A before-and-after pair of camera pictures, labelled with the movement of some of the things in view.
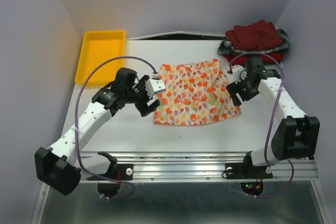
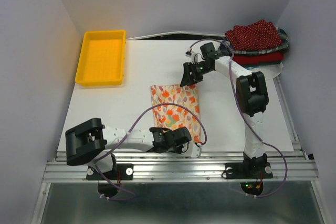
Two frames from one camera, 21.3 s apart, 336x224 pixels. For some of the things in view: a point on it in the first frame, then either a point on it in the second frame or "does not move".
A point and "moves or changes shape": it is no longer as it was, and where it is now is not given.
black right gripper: [233, 88] to [187, 78]
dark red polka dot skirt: [259, 34] does not move
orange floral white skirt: [196, 93] moves or changes shape
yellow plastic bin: [99, 46] does not move
